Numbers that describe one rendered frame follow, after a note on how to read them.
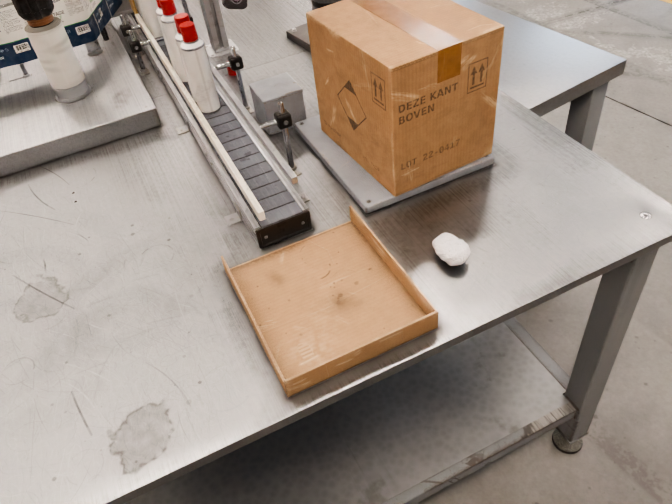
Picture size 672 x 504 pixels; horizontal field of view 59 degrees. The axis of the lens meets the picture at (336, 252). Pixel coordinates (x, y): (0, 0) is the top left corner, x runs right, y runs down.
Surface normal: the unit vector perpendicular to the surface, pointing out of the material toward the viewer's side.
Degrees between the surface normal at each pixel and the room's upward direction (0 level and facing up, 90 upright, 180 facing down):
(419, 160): 90
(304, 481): 1
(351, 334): 0
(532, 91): 0
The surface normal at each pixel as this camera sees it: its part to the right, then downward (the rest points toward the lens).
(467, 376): -0.07, -0.72
